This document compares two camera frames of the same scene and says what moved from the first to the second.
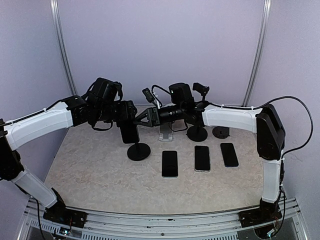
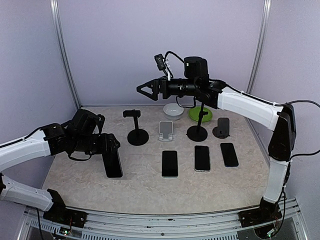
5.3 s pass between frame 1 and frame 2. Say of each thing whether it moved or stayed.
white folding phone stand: stayed
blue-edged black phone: stayed
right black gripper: moved
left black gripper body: moved
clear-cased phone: stayed
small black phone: stayed
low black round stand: stayed
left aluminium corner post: stayed
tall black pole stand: stayed
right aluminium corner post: stayed
